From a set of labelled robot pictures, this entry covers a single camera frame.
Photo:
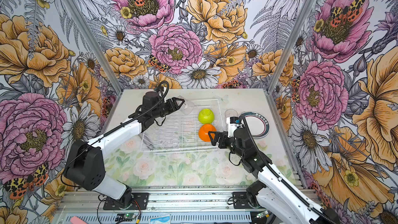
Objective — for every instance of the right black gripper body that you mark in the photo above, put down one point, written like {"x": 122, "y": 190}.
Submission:
{"x": 227, "y": 143}

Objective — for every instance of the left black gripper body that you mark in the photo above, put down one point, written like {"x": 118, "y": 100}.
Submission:
{"x": 162, "y": 109}

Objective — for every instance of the orange bowl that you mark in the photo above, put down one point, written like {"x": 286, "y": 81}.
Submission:
{"x": 204, "y": 130}

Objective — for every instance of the lime green bowl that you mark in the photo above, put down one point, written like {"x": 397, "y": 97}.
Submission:
{"x": 206, "y": 116}

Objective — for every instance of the clear glass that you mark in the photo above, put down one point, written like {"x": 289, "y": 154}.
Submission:
{"x": 231, "y": 113}
{"x": 187, "y": 107}

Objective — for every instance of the pink wooden plate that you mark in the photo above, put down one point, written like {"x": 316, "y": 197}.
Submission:
{"x": 257, "y": 123}

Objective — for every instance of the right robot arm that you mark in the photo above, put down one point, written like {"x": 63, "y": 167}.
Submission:
{"x": 272, "y": 190}

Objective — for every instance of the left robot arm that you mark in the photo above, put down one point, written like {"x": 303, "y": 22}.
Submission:
{"x": 85, "y": 164}

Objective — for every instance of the small circuit board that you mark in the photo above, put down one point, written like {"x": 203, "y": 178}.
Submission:
{"x": 125, "y": 217}

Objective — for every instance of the pink object front edge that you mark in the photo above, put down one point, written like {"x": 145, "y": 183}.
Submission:
{"x": 76, "y": 220}

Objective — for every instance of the white wire dish rack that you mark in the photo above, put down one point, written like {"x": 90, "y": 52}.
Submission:
{"x": 179, "y": 132}

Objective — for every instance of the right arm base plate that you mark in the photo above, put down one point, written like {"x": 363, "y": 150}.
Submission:
{"x": 244, "y": 200}

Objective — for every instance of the aluminium frame rail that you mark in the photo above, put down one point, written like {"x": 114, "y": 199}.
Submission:
{"x": 189, "y": 205}

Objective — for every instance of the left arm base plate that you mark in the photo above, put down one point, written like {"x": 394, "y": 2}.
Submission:
{"x": 139, "y": 202}

